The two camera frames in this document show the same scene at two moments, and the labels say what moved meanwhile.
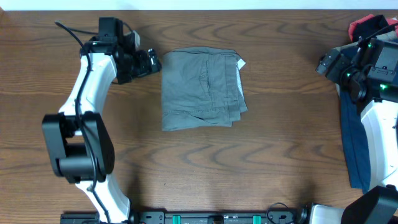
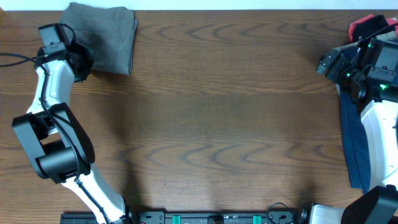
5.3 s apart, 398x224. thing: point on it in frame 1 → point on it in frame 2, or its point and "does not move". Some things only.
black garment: (369, 27) does not move
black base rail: (295, 216) does not move
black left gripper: (147, 65) → (87, 71)
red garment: (390, 21) does not move
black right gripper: (342, 61) does not move
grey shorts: (201, 88) → (109, 31)
